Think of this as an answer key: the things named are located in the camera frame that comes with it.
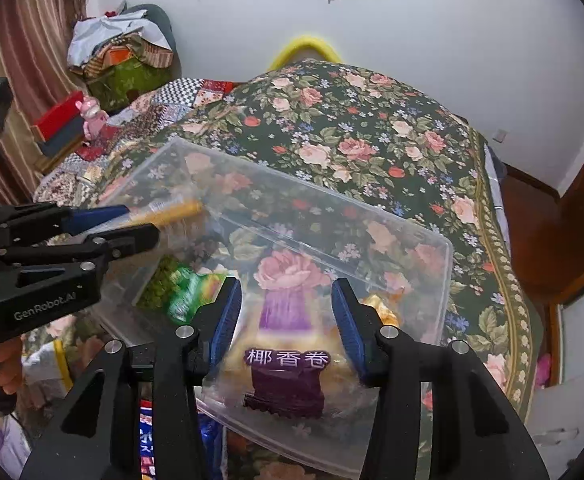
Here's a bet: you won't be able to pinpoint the blue snack packet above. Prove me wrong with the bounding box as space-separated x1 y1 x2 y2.
138 399 223 480

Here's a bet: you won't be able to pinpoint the striped curtain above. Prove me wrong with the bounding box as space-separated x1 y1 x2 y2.
0 0 96 207

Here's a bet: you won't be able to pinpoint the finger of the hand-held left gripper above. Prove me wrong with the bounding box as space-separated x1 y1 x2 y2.
0 223 161 281
0 203 134 241

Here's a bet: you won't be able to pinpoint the green patterned bag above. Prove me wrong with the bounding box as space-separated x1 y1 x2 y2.
83 35 173 113

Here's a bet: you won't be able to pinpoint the red box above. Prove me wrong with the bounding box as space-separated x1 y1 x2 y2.
30 90 86 142

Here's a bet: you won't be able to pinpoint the white crumpled cloth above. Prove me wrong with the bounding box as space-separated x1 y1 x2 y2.
66 9 173 68

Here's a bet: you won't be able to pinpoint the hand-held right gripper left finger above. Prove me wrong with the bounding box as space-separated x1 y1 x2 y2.
19 276 243 480

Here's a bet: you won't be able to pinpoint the yellow curved chair back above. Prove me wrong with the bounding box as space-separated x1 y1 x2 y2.
270 33 343 73

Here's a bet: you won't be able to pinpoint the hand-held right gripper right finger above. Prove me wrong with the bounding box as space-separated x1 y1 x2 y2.
331 277 552 480

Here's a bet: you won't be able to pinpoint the pink toy figure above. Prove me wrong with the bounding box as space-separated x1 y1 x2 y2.
74 95 111 139

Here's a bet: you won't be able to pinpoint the purple snack packet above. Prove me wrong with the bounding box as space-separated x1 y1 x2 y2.
220 249 369 419

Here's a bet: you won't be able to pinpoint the green snack packet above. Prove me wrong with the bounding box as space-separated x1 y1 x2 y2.
136 255 229 327

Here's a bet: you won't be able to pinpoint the white cardboard box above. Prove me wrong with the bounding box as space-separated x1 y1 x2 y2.
523 357 584 463

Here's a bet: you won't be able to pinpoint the person's left hand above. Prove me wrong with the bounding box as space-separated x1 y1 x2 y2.
0 336 26 402

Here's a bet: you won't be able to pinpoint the orange snack packet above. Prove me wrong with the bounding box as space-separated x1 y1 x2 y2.
362 294 403 332

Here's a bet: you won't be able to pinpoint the patchwork quilt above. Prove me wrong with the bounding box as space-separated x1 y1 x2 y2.
33 77 249 203

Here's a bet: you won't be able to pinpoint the clear plastic container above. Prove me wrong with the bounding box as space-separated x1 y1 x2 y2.
89 137 455 479

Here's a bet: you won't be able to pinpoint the dark blue box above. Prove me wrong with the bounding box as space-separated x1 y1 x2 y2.
36 119 87 159

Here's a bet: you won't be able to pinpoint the gold snack packet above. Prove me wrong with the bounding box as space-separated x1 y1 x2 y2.
127 198 207 233

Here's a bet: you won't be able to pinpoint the floral blanket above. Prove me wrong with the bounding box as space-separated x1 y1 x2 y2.
37 59 546 480

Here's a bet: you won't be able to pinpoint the white and yellow packet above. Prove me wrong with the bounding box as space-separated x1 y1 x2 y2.
21 339 74 400

